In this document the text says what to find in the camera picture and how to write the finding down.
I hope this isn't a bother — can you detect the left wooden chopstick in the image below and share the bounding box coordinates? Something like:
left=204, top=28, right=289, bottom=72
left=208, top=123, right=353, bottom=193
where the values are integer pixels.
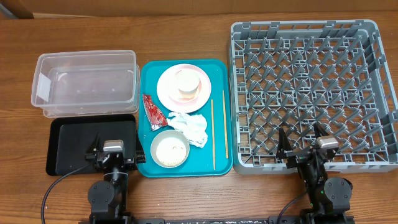
left=211, top=99, right=216, bottom=170

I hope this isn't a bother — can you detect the red snack wrapper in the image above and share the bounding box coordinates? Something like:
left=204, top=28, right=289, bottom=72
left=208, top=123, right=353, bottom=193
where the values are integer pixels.
left=142, top=95, right=168, bottom=131

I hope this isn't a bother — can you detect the small pink plate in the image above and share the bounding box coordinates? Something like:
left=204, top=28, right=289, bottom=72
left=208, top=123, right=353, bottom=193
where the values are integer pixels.
left=168, top=70, right=201, bottom=103

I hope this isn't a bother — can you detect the white napkin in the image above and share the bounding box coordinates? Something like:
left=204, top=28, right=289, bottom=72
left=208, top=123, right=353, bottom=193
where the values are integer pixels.
left=166, top=112, right=208, bottom=148

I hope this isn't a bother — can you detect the right wooden chopstick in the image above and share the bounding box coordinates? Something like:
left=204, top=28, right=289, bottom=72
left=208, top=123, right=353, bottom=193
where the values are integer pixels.
left=222, top=90, right=229, bottom=159

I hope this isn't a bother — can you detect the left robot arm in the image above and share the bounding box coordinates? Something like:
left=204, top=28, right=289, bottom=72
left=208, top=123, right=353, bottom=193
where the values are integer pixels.
left=85, top=136, right=146, bottom=223

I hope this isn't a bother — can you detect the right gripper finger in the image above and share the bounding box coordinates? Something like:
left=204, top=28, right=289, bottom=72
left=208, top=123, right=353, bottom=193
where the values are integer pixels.
left=277, top=128, right=292, bottom=152
left=313, top=123, right=330, bottom=139

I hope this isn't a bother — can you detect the white rice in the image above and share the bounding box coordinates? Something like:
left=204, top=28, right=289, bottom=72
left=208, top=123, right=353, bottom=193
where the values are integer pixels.
left=155, top=138, right=187, bottom=167

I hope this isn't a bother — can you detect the clear plastic bin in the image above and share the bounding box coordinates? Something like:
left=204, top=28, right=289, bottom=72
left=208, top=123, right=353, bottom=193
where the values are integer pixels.
left=30, top=50, right=141, bottom=118

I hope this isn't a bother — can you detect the grey bowl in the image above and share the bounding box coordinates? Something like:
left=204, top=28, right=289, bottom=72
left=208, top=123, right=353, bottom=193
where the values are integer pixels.
left=150, top=130, right=190, bottom=168

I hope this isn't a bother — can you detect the large pink plate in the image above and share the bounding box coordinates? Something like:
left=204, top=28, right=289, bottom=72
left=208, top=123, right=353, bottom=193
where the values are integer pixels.
left=157, top=63, right=211, bottom=113

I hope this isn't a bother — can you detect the black plastic tray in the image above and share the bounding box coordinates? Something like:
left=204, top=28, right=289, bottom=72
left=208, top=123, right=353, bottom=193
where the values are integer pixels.
left=45, top=114, right=137, bottom=176

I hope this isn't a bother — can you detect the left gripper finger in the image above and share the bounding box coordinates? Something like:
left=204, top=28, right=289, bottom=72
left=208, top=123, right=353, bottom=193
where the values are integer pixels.
left=90, top=133, right=100, bottom=152
left=135, top=132, right=144, bottom=153

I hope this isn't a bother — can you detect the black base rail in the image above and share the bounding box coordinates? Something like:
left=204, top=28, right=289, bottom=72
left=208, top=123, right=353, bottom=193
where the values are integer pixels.
left=79, top=216, right=355, bottom=224

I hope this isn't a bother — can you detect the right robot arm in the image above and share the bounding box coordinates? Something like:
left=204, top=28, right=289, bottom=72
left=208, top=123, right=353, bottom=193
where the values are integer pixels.
left=276, top=123, right=354, bottom=223

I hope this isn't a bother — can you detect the teal serving tray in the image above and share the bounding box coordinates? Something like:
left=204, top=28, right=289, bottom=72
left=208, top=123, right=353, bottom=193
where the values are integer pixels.
left=138, top=59, right=233, bottom=178

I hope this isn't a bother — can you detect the white cup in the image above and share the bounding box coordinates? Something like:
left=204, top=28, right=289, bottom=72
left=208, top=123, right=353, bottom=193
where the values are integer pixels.
left=175, top=69, right=200, bottom=98

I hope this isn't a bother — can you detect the wooden chopstick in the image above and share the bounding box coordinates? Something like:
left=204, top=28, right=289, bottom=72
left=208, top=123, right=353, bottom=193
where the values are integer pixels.
left=222, top=90, right=229, bottom=159
left=211, top=99, right=216, bottom=170

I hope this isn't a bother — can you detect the grey dish rack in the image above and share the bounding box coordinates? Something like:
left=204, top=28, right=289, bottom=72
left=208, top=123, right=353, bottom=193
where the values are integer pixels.
left=229, top=19, right=397, bottom=174

